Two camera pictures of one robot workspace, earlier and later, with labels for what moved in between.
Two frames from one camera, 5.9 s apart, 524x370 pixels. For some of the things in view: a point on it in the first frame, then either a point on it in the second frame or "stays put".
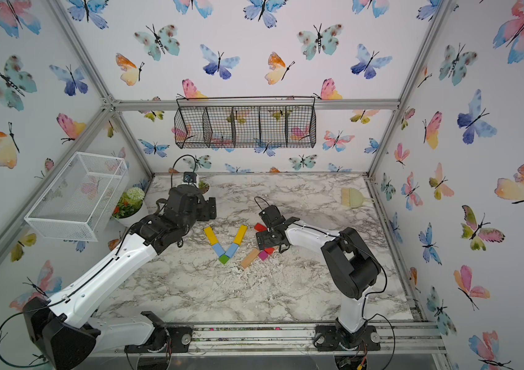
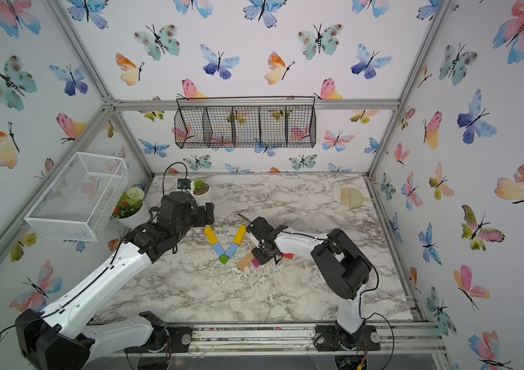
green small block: (223, 258) stays put
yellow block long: (211, 235) stays put
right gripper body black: (266, 237) → (259, 253)
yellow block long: (240, 234) stays put
